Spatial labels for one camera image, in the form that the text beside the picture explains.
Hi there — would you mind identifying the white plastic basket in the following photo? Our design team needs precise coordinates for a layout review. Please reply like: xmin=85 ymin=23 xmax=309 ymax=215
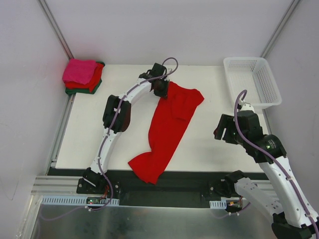
xmin=223 ymin=57 xmax=282 ymax=110

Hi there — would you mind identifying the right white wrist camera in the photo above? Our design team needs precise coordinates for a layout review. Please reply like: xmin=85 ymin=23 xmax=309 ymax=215
xmin=237 ymin=99 xmax=255 ymax=112

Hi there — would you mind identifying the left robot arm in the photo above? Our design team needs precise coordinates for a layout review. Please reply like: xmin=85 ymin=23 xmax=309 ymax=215
xmin=82 ymin=63 xmax=169 ymax=194

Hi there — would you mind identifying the right grey cable duct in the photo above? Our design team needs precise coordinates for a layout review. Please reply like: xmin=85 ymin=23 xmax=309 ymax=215
xmin=209 ymin=200 xmax=227 ymax=210

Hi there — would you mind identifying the folded pink t shirt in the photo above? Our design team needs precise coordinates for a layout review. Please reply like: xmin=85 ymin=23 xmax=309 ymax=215
xmin=62 ymin=59 xmax=97 ymax=85

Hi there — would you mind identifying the folded green t shirt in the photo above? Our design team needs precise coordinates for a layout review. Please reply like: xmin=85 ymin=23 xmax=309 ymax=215
xmin=65 ymin=60 xmax=106 ymax=95

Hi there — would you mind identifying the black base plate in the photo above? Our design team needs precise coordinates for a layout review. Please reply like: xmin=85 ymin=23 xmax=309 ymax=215
xmin=76 ymin=169 xmax=239 ymax=208

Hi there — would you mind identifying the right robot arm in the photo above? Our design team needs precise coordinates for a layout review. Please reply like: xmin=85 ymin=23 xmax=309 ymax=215
xmin=213 ymin=110 xmax=319 ymax=239

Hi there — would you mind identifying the left grey cable duct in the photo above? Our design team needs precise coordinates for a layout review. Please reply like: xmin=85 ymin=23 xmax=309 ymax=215
xmin=41 ymin=196 xmax=120 ymax=207

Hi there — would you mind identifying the grey cable duct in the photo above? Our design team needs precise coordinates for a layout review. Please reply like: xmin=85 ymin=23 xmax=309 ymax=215
xmin=41 ymin=196 xmax=120 ymax=207
xmin=209 ymin=200 xmax=227 ymax=210

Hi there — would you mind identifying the red t shirt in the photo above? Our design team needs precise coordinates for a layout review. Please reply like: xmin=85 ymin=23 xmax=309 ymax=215
xmin=64 ymin=62 xmax=105 ymax=92
xmin=128 ymin=82 xmax=204 ymax=185

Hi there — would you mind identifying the folded red t shirt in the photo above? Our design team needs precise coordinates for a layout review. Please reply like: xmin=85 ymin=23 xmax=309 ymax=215
xmin=64 ymin=62 xmax=105 ymax=92

